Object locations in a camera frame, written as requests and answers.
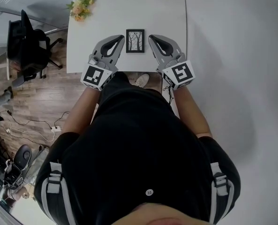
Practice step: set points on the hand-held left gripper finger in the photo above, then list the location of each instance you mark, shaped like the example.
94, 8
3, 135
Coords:
97, 46
117, 55

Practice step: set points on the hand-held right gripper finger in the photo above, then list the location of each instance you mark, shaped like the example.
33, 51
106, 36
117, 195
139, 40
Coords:
157, 53
175, 46

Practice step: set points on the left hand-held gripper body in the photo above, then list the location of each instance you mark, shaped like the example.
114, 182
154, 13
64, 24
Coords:
93, 75

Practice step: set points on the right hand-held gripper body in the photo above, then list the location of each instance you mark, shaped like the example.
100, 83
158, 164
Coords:
182, 72

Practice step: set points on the black picture frame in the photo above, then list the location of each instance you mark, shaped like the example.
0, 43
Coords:
135, 41

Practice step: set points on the person's right forearm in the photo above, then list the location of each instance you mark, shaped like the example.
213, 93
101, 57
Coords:
190, 111

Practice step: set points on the person's left forearm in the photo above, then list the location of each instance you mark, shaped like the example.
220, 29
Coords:
80, 111

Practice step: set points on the white table leg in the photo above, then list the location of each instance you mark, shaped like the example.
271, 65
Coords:
175, 102

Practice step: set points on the person's right white shoe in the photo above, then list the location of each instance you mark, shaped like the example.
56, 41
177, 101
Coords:
142, 80

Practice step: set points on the yellow flower bouquet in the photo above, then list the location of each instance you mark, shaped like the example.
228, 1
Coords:
81, 8

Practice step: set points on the black shorts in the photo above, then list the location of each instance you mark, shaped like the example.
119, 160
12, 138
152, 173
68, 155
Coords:
134, 102

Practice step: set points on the white power strip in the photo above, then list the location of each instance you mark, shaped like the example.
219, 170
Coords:
56, 128

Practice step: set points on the black shirt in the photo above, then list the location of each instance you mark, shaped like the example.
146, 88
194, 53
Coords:
138, 163

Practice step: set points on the white plug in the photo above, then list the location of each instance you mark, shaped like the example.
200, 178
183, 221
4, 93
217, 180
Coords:
8, 131

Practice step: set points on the grey and black office chair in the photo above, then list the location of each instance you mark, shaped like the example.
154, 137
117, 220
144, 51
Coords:
22, 157

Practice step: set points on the white shirt button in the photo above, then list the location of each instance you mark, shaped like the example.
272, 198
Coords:
149, 192

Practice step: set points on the person's face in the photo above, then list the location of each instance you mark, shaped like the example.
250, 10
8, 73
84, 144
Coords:
157, 215

